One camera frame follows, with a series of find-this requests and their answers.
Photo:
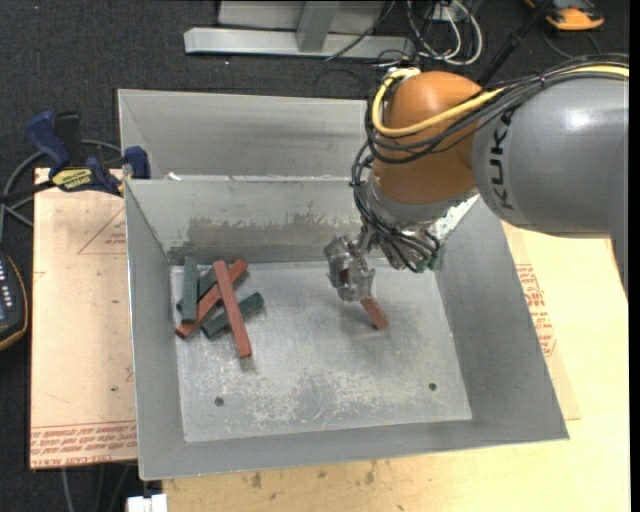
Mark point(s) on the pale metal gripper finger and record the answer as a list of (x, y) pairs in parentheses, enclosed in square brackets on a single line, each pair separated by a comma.
[(366, 284), (338, 285)]

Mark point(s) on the red-brown block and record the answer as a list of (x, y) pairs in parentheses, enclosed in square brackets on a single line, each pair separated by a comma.
[(205, 310), (232, 310), (375, 314)]

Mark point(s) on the dark green flat block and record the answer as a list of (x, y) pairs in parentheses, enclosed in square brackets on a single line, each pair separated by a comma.
[(206, 282), (247, 307), (189, 290)]

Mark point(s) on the grey metal bin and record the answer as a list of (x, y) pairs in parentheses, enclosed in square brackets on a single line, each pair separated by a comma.
[(325, 380)]

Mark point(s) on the brown cardboard board, red print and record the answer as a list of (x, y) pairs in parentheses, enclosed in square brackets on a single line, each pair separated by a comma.
[(80, 300)]

